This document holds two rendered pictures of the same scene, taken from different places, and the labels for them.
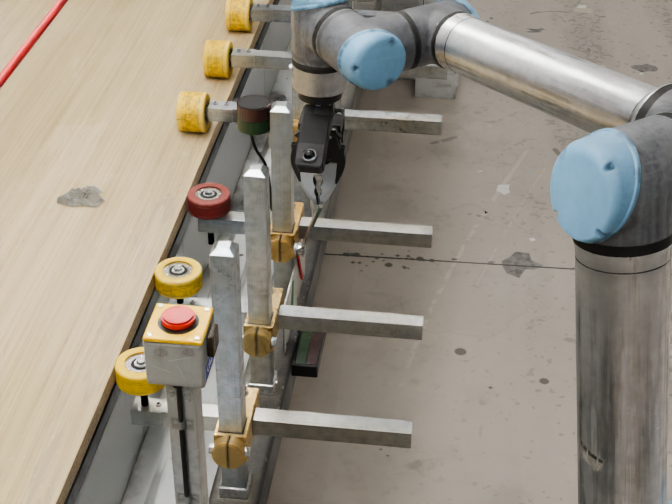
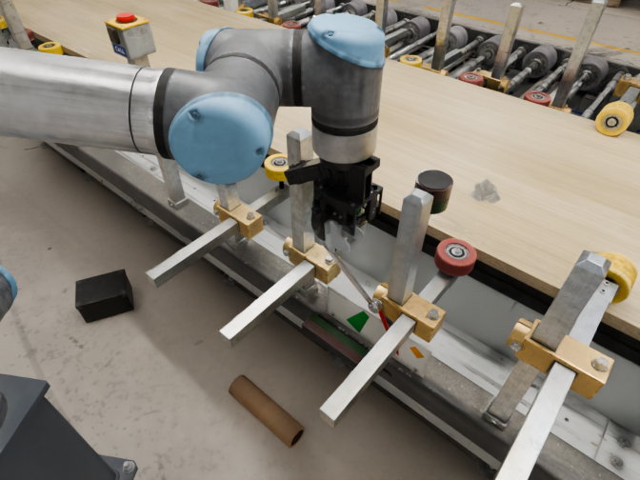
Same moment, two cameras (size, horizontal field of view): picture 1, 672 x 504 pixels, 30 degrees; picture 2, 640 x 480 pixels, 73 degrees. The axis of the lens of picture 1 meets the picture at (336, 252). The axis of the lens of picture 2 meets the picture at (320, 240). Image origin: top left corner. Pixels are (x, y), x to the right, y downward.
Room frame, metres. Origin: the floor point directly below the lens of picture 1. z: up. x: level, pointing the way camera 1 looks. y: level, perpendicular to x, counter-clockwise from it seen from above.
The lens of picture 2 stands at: (2.09, -0.44, 1.54)
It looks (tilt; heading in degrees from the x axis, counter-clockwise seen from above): 44 degrees down; 124
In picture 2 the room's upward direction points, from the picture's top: straight up
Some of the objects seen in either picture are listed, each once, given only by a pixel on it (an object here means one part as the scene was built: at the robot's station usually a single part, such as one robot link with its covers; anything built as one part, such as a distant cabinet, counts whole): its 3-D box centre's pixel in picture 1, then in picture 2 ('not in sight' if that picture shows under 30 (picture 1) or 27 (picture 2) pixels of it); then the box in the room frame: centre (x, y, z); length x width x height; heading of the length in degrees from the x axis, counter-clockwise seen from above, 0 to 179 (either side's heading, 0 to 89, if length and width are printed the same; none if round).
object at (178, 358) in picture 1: (180, 347); (131, 38); (1.17, 0.18, 1.18); 0.07 x 0.07 x 0.08; 83
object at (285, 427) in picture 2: not in sight; (266, 410); (1.55, 0.03, 0.04); 0.30 x 0.08 x 0.08; 173
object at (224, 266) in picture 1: (230, 380); (225, 177); (1.43, 0.15, 0.92); 0.03 x 0.03 x 0.48; 83
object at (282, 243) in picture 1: (284, 231); (408, 308); (1.95, 0.10, 0.85); 0.13 x 0.06 x 0.05; 173
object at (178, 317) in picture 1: (178, 320); (126, 19); (1.17, 0.18, 1.22); 0.04 x 0.04 x 0.02
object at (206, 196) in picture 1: (209, 217); (451, 269); (1.98, 0.24, 0.85); 0.08 x 0.08 x 0.11
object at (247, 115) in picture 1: (254, 108); (433, 185); (1.93, 0.14, 1.11); 0.06 x 0.06 x 0.02
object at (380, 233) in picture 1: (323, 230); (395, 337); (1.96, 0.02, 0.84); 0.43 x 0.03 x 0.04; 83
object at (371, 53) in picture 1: (365, 48); (252, 71); (1.73, -0.04, 1.31); 0.12 x 0.12 x 0.09; 31
